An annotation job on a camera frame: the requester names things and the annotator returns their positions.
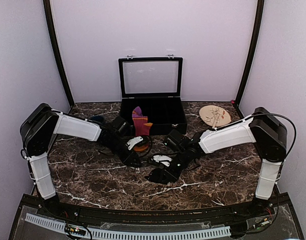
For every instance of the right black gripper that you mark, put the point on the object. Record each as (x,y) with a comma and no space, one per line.
(172,176)

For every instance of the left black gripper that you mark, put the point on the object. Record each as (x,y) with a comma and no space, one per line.
(130,157)

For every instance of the black sock with white stripes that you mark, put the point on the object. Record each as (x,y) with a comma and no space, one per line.
(158,176)

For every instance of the black storage box with lid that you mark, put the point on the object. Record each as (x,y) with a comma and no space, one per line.
(154,85)

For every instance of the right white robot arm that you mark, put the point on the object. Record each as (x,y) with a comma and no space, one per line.
(261,128)

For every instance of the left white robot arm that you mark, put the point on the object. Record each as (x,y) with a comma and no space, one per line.
(44,122)

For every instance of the dark blue cup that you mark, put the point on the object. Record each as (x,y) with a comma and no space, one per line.
(97,118)

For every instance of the maroon orange purple sock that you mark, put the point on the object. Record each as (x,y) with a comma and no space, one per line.
(142,128)

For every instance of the black front rail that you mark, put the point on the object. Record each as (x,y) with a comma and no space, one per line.
(91,215)

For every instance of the left black frame post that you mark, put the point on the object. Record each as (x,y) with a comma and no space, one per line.
(56,52)

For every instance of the black frame post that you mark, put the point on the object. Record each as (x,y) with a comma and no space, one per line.
(56,52)
(251,51)

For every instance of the right black frame post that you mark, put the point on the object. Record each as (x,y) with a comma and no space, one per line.
(251,51)

